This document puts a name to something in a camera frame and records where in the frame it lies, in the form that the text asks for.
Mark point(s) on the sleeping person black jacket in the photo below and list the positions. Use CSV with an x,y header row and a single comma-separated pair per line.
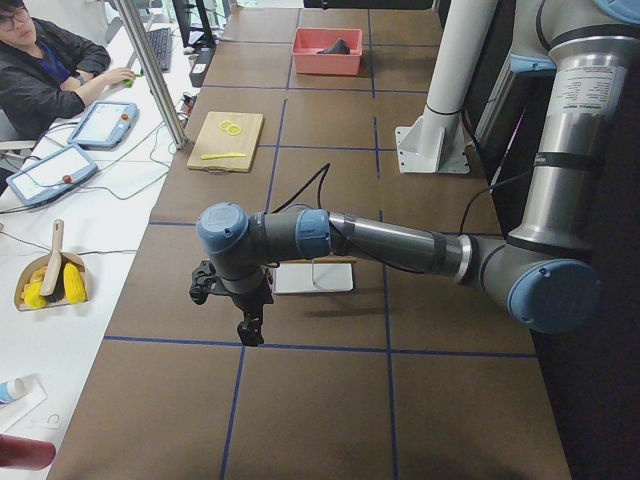
x,y
49,73

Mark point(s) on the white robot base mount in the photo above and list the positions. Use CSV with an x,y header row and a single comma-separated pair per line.
x,y
435,143

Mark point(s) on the near teach pendant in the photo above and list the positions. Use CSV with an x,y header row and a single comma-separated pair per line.
x,y
53,176

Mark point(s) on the bamboo cutting board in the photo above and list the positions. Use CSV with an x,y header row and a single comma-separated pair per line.
x,y
212,139

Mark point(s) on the grey wiping cloth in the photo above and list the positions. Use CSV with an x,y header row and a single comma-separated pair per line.
x,y
339,47

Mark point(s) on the green toy object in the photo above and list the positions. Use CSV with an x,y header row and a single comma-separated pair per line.
x,y
128,83

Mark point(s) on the teach pendant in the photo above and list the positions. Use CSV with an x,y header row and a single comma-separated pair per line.
x,y
104,125
53,176

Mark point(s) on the far teach pendant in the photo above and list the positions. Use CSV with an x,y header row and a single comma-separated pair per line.
x,y
104,125

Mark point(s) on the white blue tube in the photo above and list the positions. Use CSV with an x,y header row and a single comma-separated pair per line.
x,y
12,390

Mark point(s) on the black keyboard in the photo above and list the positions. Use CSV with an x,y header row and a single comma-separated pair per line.
x,y
160,41

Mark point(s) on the red cylinder bottle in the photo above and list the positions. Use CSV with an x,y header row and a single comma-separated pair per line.
x,y
26,454

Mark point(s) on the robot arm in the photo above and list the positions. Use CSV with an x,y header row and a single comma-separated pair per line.
x,y
540,272

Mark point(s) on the wooden handled brush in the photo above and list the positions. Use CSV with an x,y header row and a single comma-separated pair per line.
x,y
51,277

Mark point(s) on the pink plastic bin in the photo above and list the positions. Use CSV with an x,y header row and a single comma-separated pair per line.
x,y
309,40

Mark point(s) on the yellow toy corn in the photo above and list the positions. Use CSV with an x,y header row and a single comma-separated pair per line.
x,y
74,287

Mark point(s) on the yellow plastic knife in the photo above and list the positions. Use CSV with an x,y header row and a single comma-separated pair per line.
x,y
209,157

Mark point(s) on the beige dustpan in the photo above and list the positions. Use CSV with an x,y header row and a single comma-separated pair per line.
x,y
27,293

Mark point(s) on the black power box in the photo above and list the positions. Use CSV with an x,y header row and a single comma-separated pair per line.
x,y
200,65

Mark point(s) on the white rack tray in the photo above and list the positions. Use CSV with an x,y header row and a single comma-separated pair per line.
x,y
295,278

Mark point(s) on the right wooden rack rod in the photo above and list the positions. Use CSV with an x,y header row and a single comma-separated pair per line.
x,y
334,260

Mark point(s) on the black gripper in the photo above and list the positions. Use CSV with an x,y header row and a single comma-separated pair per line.
x,y
248,301

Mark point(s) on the white rack bracket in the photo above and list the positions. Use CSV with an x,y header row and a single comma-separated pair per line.
x,y
315,278

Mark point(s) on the aluminium frame post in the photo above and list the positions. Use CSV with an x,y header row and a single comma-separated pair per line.
x,y
136,32

